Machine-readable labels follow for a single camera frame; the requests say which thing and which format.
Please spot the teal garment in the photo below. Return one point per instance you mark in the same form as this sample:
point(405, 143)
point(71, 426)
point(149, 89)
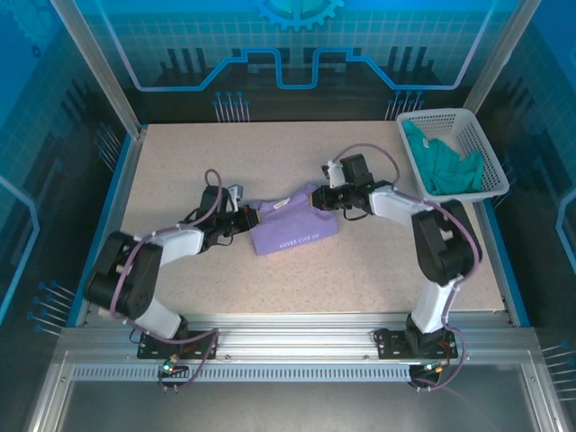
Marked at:
point(443, 166)

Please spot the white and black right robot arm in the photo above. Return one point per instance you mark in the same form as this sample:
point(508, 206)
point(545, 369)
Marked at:
point(441, 252)

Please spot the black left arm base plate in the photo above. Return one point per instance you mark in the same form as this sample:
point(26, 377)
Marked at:
point(202, 346)

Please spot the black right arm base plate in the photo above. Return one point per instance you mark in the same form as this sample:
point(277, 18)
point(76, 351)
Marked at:
point(391, 344)

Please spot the blue table edge strip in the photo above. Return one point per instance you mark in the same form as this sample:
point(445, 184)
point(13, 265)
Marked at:
point(499, 252)
point(96, 225)

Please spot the white plastic mesh basket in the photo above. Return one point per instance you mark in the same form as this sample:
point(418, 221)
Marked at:
point(490, 148)

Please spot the small connector with lights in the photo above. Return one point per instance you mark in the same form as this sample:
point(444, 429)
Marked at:
point(171, 366)
point(434, 366)

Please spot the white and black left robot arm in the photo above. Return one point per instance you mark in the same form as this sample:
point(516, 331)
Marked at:
point(135, 279)

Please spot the purple t-shirt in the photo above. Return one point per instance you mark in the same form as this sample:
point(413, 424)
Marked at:
point(292, 229)

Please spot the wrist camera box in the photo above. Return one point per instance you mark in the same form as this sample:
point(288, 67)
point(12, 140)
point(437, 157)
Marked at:
point(235, 195)
point(334, 173)

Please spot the aluminium mounting rail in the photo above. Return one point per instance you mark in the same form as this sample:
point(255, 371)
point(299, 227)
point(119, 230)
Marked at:
point(292, 333)

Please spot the aluminium frame post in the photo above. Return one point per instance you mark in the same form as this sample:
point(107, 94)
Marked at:
point(103, 76)
point(486, 67)

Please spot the grey metal front panel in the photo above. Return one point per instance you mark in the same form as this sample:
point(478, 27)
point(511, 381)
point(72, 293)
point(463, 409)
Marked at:
point(292, 409)

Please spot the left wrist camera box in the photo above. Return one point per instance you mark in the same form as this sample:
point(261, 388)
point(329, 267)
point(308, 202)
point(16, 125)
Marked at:
point(235, 195)

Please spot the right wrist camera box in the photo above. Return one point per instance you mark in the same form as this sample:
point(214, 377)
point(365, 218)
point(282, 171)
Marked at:
point(334, 173)

